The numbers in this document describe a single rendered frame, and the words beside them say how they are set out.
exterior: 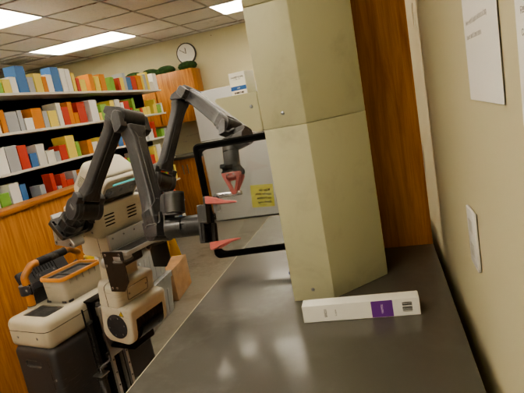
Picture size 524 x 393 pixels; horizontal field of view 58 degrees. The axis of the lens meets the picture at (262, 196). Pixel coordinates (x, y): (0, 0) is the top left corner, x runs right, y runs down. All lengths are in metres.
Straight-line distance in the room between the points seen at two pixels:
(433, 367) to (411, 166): 0.75
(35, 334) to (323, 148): 1.41
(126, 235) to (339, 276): 0.96
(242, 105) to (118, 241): 0.90
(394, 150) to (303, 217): 0.46
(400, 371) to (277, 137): 0.61
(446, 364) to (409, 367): 0.07
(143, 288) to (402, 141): 1.19
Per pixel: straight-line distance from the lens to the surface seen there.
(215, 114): 1.77
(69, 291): 2.20
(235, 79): 1.29
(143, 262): 3.56
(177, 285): 4.14
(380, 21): 1.56
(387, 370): 0.99
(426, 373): 0.98
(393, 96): 1.55
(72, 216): 1.70
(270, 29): 1.21
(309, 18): 1.24
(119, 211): 1.95
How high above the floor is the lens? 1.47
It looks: 11 degrees down
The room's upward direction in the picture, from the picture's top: 10 degrees counter-clockwise
